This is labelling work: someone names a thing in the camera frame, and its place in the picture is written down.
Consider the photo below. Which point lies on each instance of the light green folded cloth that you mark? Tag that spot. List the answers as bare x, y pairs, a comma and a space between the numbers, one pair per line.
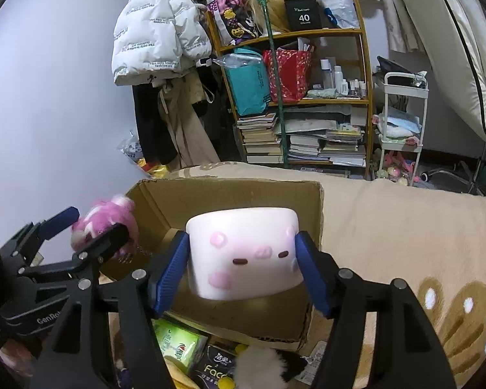
322, 94

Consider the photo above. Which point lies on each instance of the beige patterned blanket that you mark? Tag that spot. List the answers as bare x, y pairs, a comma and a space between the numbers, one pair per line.
388, 231

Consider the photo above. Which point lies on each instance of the beige coat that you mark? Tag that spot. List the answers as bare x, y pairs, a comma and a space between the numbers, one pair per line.
190, 146

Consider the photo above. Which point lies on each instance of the pink white ball toy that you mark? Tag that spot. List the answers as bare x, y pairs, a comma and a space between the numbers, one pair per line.
97, 216

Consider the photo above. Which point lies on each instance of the black coat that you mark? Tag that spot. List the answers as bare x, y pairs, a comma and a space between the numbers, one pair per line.
154, 129

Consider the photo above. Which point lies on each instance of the plastic bag of toys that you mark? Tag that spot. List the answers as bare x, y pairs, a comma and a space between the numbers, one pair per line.
133, 150

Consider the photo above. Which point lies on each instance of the cardboard box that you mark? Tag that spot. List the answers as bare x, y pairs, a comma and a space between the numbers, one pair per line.
226, 194

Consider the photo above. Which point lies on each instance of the white printed packet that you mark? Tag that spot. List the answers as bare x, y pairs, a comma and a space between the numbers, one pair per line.
316, 356

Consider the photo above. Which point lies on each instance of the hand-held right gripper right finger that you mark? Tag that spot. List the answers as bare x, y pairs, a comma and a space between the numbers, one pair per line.
312, 279

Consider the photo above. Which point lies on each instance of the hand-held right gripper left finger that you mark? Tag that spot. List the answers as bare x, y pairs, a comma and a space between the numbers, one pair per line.
172, 275

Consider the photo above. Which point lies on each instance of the black box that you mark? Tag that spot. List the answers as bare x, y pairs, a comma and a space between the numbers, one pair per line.
303, 16

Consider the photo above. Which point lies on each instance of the black pouch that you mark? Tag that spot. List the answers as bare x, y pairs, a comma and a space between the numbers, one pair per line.
391, 69

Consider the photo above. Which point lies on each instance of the teal paper bag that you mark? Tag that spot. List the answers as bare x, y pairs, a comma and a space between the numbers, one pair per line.
247, 85

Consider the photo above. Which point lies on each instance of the red gift bag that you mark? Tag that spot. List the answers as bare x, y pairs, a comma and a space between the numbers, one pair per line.
291, 77

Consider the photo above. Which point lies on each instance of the green pole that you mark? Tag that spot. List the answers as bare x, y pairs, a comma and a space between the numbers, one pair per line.
278, 109

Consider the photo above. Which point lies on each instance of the white puffer jacket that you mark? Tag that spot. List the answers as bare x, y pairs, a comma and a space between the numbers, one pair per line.
154, 28

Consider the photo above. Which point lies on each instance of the folded blue white cloths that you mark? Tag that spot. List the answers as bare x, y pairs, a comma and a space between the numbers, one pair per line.
401, 123

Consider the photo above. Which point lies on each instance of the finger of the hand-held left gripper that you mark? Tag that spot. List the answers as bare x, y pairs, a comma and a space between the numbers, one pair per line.
105, 245
60, 218

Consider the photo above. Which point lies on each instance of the white black plush toy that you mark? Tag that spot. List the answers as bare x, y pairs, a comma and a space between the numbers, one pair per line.
255, 366

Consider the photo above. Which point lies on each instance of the blonde wig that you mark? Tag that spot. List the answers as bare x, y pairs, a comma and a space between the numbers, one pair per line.
281, 12

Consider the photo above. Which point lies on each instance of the white marshmallow squishy toy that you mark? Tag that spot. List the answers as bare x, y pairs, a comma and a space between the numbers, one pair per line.
243, 251

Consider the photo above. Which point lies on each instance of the white trolley cart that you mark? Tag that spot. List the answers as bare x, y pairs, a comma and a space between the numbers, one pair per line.
405, 76

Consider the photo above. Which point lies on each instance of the printed purple black bag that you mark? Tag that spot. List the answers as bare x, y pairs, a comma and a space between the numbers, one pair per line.
235, 12

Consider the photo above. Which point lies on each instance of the green tissue pack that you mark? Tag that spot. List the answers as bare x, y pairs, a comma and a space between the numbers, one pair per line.
178, 342

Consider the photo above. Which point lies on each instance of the wooden bookshelf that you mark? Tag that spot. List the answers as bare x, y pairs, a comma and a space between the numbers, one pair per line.
291, 32

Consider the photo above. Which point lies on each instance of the black tote bag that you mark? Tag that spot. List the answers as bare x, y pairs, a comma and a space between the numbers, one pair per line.
220, 129

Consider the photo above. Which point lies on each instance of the pile of books and papers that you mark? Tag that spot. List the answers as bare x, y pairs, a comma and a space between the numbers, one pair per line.
328, 142

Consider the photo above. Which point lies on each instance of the stack of books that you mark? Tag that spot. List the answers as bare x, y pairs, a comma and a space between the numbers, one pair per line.
259, 137

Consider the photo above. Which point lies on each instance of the row of cosmetic bottles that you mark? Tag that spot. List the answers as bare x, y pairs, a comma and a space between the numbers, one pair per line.
338, 79

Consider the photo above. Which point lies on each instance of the pink plush toys pile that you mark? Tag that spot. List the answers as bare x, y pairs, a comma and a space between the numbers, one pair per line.
397, 166

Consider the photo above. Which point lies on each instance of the black tissue pack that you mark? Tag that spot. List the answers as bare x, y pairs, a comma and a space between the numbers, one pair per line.
212, 370

